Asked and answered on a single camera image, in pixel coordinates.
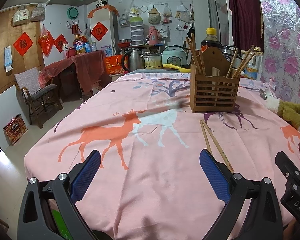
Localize printed wooden chopstick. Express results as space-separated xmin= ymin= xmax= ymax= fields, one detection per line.
xmin=205 ymin=122 xmax=235 ymax=173

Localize brown plush toy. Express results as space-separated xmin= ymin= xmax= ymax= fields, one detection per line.
xmin=266 ymin=96 xmax=300 ymax=129

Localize red box on floor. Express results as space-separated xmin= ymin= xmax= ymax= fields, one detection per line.
xmin=3 ymin=114 xmax=27 ymax=145

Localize clear plastic bottle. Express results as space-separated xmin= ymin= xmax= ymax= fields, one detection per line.
xmin=241 ymin=45 xmax=263 ymax=81

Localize brown wooden chopstick holder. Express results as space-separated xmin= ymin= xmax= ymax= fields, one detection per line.
xmin=190 ymin=47 xmax=239 ymax=113

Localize pink deer print tablecloth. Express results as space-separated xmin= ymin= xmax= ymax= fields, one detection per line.
xmin=24 ymin=73 xmax=300 ymax=239

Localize wooden armchair grey cushion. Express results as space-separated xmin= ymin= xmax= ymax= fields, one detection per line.
xmin=14 ymin=67 xmax=63 ymax=129

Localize black pressure cooker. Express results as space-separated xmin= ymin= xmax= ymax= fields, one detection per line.
xmin=221 ymin=44 xmax=242 ymax=68

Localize soy sauce bottle yellow cap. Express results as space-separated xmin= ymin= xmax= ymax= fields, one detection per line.
xmin=200 ymin=27 xmax=222 ymax=51

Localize yellow pan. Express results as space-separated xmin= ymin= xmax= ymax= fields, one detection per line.
xmin=162 ymin=63 xmax=191 ymax=73

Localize mint green rice cooker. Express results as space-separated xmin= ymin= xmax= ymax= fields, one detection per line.
xmin=161 ymin=45 xmax=189 ymax=67

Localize red covered side table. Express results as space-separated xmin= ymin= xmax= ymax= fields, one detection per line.
xmin=39 ymin=50 xmax=111 ymax=99

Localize red gift box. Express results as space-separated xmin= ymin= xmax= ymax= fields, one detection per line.
xmin=103 ymin=55 xmax=127 ymax=75

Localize steel pot with lid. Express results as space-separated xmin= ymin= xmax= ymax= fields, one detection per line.
xmin=140 ymin=54 xmax=162 ymax=69

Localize cooking oil bottle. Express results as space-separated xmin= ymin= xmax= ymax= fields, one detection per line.
xmin=73 ymin=35 xmax=85 ymax=55

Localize stainless electric kettle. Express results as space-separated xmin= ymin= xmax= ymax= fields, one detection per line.
xmin=121 ymin=49 xmax=145 ymax=72

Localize pink thermos jug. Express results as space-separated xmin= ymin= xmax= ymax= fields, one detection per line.
xmin=148 ymin=25 xmax=161 ymax=45

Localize white refrigerator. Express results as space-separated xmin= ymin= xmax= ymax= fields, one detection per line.
xmin=87 ymin=5 xmax=120 ymax=57

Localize stacked grey steamer containers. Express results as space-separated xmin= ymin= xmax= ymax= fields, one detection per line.
xmin=130 ymin=16 xmax=143 ymax=47

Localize green round plate on wall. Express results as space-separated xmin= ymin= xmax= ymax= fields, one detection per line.
xmin=67 ymin=7 xmax=79 ymax=21

